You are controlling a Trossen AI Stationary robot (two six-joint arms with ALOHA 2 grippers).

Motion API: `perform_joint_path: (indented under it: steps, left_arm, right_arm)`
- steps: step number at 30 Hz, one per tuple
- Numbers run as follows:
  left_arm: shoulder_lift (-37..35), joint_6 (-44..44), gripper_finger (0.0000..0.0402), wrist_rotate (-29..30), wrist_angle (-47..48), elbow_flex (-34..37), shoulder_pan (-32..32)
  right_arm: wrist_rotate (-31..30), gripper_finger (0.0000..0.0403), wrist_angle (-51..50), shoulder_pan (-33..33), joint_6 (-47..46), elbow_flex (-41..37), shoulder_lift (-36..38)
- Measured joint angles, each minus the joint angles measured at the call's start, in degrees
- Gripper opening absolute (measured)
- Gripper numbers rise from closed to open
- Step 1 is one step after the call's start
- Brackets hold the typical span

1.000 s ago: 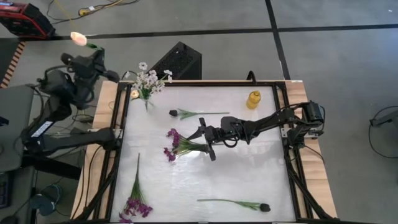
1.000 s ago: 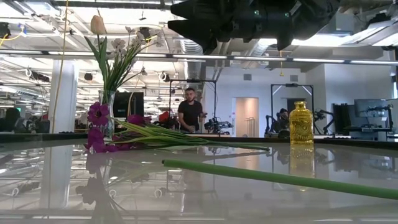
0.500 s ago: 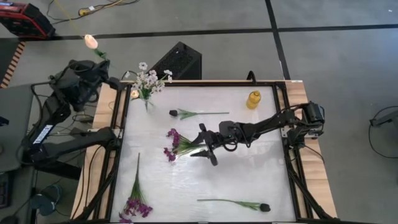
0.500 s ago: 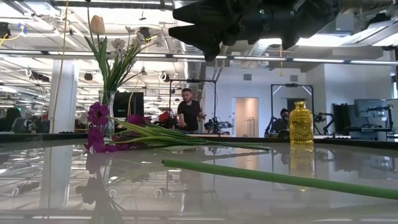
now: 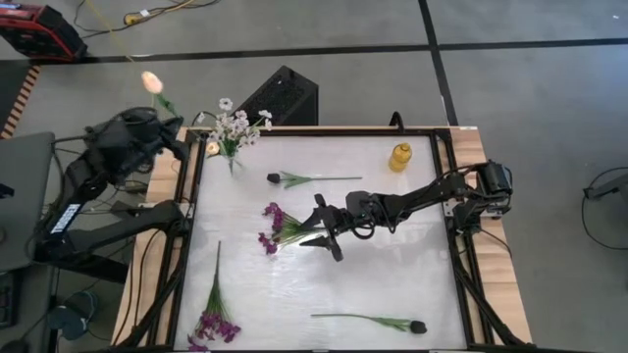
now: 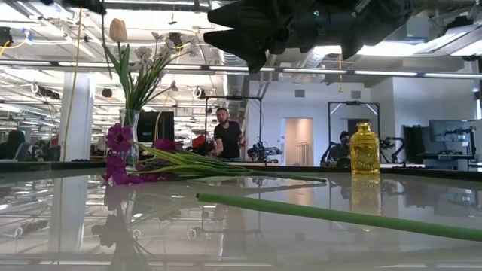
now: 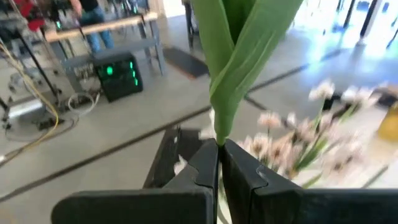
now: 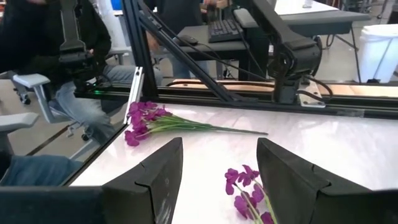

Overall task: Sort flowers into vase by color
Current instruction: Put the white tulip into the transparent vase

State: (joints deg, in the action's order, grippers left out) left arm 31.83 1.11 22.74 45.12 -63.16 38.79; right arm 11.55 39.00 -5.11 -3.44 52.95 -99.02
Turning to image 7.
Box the silver metal case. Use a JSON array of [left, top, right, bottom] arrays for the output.
[[7, 99, 46, 121]]

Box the orange artificial tulip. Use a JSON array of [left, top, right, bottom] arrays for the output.
[[190, 0, 304, 147]]

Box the yellow power cable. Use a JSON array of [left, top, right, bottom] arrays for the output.
[[0, 39, 60, 161]]

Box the black floor mat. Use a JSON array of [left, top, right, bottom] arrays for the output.
[[162, 45, 211, 78]]

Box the person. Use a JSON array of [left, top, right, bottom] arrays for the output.
[[70, 0, 115, 54]]

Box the red and black tool case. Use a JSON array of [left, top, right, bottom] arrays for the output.
[[12, 0, 46, 32]]

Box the white artificial flower bunch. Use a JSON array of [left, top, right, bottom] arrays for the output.
[[198, 110, 312, 184], [306, 79, 381, 177]]

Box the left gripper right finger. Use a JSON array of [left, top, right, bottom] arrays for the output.
[[220, 138, 398, 224]]

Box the black computer with green lights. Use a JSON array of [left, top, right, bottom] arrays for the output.
[[92, 51, 144, 103]]

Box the wooden top workbench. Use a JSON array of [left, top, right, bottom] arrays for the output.
[[45, 11, 167, 94]]

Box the yellow vase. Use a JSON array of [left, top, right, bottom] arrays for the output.
[[377, 102, 398, 142]]

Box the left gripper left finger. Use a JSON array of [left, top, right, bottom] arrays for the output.
[[51, 138, 220, 224]]

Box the white coiled cable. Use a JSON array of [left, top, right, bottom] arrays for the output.
[[67, 91, 101, 116]]

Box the pink artificial flower bunch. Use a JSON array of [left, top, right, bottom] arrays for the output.
[[292, 102, 398, 190]]

